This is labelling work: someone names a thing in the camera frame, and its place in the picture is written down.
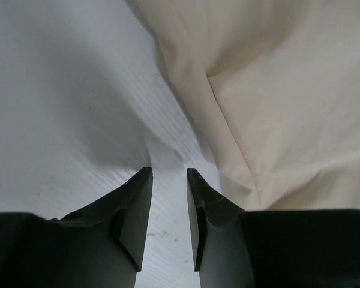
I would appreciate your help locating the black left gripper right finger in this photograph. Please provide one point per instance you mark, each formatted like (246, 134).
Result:
(236, 248)

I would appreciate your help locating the beige trousers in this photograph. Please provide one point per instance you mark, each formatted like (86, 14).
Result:
(274, 89)

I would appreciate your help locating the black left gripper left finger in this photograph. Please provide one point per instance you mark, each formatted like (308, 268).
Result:
(99, 245)

